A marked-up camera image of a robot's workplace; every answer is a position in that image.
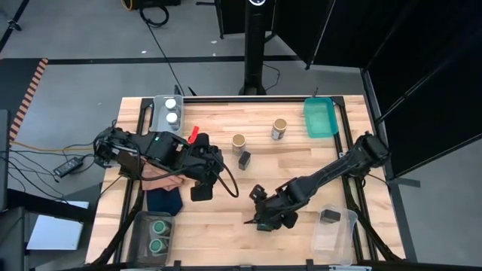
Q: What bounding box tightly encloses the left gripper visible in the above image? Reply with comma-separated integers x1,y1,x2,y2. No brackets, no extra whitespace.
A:
186,146,223,202

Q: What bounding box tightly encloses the teal plastic tray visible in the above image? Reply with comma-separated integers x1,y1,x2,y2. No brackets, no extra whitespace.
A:
303,96,339,139

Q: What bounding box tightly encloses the yellow floor cable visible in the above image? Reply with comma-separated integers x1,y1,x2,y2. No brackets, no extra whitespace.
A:
10,141,95,154

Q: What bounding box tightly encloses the smoky clear plastic bin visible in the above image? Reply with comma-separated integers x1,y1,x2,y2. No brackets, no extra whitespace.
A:
127,210,176,266

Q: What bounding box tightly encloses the clear plastic container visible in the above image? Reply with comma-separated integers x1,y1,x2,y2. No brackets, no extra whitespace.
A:
309,205,358,266

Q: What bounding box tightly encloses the black aluminium table frame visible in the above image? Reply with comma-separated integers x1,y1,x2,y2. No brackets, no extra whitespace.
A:
90,95,400,271

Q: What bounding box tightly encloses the black floor cable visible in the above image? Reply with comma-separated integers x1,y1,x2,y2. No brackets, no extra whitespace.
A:
138,3,185,95

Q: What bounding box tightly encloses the green-lid herb jar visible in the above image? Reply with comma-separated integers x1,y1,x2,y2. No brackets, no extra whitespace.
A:
148,237,169,256
151,219,172,237

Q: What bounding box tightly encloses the white board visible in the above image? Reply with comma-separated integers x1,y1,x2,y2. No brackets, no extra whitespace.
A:
26,201,90,251

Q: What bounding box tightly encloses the gold-lid spice jar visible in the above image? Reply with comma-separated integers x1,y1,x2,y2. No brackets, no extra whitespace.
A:
231,133,248,156
270,117,288,141

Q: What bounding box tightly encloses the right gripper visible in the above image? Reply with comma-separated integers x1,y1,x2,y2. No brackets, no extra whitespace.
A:
243,186,300,230

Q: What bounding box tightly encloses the black tripod leg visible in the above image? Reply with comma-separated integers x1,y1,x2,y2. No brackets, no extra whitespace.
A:
0,0,31,53

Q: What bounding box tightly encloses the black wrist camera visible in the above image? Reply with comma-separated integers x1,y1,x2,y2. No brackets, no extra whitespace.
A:
249,184,269,203
194,132,212,151

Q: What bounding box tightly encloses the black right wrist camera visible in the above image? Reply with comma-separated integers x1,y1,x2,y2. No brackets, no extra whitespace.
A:
249,184,269,203

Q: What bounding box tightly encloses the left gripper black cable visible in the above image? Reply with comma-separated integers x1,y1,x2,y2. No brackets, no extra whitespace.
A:
210,150,240,199

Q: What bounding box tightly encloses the large black partition panel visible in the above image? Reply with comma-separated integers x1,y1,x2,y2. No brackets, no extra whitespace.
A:
361,0,482,178

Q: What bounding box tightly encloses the black tower stand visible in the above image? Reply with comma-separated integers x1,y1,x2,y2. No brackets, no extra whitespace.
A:
238,0,273,96

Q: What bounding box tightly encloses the navy blue cloth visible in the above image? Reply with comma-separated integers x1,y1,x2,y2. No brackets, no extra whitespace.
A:
145,187,185,218

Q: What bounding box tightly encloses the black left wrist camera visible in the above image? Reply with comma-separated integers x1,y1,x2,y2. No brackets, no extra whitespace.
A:
194,132,212,151

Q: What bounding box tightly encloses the black power adapter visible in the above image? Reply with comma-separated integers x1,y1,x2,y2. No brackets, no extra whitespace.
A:
52,156,84,178

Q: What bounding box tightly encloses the orange black striped tape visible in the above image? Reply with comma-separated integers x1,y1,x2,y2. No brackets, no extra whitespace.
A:
9,57,50,142

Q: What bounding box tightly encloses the dark monitor edge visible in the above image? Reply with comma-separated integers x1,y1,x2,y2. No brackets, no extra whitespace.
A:
0,108,11,212

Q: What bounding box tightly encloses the pink cloth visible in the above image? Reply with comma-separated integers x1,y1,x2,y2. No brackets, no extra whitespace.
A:
140,157,188,192

